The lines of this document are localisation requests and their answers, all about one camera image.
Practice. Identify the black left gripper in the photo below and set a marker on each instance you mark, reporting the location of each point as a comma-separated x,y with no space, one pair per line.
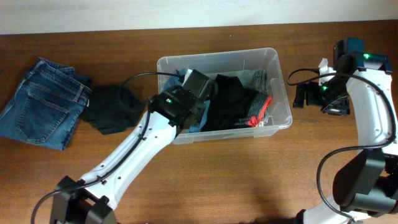
199,109

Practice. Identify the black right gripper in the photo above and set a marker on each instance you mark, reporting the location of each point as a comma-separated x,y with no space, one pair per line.
337,106

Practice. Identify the small blue denim cloth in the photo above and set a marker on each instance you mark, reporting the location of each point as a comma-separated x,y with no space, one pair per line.
172,81

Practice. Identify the black red grey garment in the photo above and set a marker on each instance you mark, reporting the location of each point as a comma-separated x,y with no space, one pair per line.
235,106

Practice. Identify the light blue jeans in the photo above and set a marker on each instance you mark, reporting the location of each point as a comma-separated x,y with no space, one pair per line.
255,79

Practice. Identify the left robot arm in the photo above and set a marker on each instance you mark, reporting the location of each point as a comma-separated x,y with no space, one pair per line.
94,198

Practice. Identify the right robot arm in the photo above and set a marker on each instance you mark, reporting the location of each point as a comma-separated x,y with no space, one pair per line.
357,83

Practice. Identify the clear plastic storage bin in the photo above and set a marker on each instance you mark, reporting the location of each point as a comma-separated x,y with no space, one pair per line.
278,115

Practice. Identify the black folded garment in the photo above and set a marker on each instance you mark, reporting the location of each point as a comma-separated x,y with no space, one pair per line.
112,109

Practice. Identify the dark blue folded jeans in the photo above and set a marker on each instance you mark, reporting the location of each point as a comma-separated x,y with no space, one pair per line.
46,105

